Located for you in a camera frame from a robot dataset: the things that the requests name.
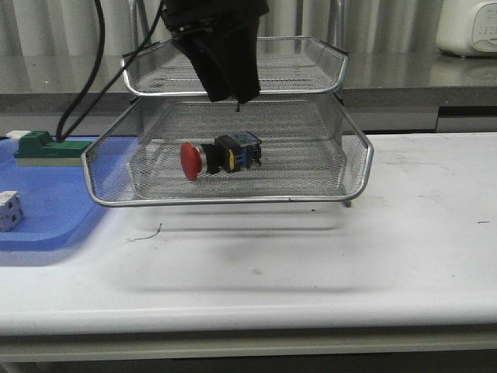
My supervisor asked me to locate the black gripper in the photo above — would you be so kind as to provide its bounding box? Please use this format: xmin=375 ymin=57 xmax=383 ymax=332
xmin=161 ymin=0 xmax=269 ymax=104

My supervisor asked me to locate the red emergency stop button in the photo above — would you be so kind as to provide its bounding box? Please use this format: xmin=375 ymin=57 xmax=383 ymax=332
xmin=180 ymin=131 xmax=262 ymax=181

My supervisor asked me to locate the mesh tray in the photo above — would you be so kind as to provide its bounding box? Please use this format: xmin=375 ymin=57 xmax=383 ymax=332
xmin=82 ymin=93 xmax=374 ymax=207
xmin=123 ymin=36 xmax=349 ymax=96

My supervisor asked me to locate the grey stone counter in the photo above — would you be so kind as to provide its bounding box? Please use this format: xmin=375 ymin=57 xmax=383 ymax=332
xmin=1 ymin=53 xmax=496 ymax=134

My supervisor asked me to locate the green terminal block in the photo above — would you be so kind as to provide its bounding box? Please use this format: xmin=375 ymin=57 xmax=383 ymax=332
xmin=6 ymin=131 xmax=92 ymax=166

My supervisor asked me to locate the blue plastic tray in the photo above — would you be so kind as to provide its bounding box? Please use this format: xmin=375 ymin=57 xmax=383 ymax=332
xmin=1 ymin=139 xmax=108 ymax=254

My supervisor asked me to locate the white appliance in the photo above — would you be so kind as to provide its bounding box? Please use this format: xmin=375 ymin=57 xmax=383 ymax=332
xmin=436 ymin=0 xmax=496 ymax=58

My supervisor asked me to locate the black cable thin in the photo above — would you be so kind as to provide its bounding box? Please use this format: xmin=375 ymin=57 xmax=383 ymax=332
xmin=55 ymin=1 xmax=165 ymax=143

